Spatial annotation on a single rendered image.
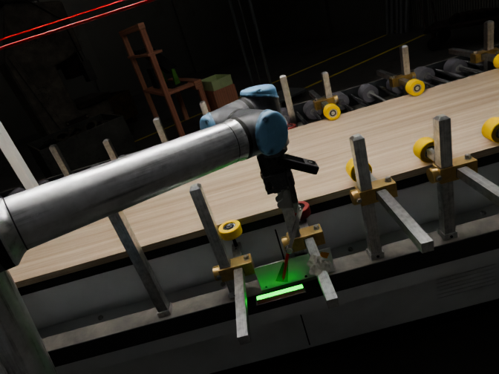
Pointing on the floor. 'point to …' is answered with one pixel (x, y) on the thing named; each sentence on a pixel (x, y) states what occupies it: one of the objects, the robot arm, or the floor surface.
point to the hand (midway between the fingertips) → (297, 208)
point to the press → (46, 66)
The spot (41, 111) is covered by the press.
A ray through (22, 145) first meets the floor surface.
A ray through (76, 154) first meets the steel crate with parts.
